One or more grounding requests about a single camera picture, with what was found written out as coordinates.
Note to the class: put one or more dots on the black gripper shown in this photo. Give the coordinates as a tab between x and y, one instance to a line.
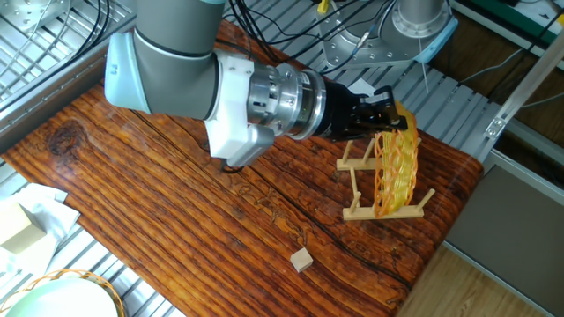
341	112

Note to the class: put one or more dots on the yellow wicker basket dish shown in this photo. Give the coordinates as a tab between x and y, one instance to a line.
396	171

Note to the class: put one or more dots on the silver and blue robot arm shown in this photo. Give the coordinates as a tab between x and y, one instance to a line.
176	66

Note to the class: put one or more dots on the wooden peg dish rack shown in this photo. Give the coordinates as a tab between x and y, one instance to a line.
361	213

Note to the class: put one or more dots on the white paper sheet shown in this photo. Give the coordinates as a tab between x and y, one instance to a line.
361	87

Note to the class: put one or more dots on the yellow clip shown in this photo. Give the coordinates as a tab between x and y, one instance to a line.
323	6

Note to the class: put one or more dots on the small wooden cube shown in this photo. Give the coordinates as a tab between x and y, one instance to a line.
302	260

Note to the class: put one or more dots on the perforated aluminium plate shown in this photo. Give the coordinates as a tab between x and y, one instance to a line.
26	13

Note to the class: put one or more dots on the pale green plate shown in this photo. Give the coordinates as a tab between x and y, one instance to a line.
61	301

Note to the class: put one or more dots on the beige cardboard box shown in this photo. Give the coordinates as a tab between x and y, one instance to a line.
17	229

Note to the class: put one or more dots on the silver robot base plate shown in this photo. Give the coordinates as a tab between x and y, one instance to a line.
348	48

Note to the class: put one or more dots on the aluminium frame bar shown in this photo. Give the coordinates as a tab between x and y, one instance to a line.
524	83

